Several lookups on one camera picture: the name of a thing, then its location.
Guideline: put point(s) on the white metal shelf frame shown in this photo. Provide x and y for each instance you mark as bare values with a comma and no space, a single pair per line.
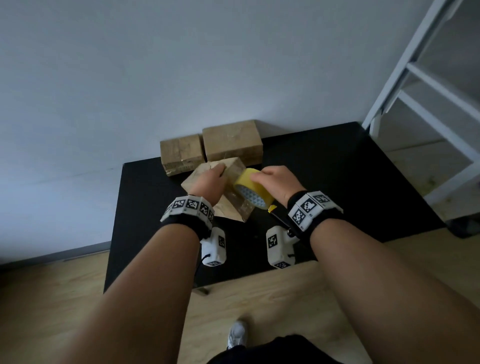
431,131

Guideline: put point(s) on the small cardboard box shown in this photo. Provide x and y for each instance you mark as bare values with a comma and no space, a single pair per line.
182,152

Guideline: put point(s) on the tall cardboard box square hole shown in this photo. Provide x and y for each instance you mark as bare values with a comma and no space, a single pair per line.
232,138

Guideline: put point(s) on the yellow tape roll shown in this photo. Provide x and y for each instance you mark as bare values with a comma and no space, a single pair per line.
253,187

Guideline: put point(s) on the person's left hand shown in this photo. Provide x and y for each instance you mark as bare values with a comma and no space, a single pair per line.
208,183

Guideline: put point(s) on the black marker wristband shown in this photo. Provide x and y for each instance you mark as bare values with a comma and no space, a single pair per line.
313,212
187,215

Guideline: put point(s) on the person's right hand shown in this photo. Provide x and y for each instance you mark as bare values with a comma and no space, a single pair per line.
281,183

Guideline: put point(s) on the person's left forearm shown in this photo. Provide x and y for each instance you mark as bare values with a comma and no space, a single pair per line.
135,300

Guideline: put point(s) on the black yellow utility knife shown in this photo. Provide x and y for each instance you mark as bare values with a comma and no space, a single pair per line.
277,213

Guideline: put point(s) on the person's right forearm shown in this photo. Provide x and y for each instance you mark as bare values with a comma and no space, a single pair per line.
397,296

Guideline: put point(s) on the white left sneaker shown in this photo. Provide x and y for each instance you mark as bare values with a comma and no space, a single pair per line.
237,333

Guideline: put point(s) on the wide cardboard box torn flap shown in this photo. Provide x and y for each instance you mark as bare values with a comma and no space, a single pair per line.
234,202

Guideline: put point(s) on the black shorts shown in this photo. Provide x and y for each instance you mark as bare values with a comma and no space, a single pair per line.
273,350

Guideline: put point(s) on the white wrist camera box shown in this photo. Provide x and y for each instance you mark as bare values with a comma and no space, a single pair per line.
214,247
280,247

